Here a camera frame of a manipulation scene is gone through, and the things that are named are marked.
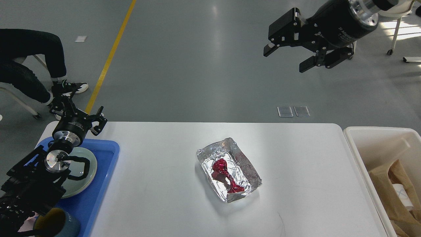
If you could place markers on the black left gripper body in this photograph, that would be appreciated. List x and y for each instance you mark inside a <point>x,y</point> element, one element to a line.
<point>72,129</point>

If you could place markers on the white bar on floor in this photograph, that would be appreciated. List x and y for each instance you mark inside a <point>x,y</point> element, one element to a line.
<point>412,59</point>

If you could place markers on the brown paper bag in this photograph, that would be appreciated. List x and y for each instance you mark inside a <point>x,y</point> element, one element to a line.
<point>406,223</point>

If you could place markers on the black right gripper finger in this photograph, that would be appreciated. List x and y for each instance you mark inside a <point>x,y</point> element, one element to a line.
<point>291,29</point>
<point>328,59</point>

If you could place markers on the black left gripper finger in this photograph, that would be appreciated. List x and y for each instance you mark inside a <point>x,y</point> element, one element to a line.
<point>95,123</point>
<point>63,106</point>

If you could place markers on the white paper cup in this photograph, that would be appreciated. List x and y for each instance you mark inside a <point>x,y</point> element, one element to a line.
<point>403,196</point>

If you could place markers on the white plastic bin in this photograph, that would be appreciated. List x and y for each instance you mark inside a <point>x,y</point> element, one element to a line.
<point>375,146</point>

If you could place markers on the white office chair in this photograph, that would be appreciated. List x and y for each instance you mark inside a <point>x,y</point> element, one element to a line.
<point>402,8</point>

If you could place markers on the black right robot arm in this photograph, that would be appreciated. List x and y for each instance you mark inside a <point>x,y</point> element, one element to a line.
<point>391,2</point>

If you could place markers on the light green plate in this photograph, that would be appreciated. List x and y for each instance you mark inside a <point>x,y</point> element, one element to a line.
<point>73,187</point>

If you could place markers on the red crumpled wrapper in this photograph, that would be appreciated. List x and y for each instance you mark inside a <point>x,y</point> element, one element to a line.
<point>220,173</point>

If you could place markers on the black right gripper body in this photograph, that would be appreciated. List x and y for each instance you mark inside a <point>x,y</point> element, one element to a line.
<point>342,22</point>

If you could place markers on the pink mug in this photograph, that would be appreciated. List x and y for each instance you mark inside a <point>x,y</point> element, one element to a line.
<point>29,223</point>

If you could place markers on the aluminium foil tray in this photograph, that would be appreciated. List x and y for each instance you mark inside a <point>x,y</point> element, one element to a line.
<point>239,166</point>

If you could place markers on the dark teal mug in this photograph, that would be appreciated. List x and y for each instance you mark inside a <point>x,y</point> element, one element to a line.
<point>57,223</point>

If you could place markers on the blue plastic tray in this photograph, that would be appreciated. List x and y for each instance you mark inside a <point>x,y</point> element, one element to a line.
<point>85,205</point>

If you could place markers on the grey floor plate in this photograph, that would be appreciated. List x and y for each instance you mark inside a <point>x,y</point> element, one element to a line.
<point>302,111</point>
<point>285,111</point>

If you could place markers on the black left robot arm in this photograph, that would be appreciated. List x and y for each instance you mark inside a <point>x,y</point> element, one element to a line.
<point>35,182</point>

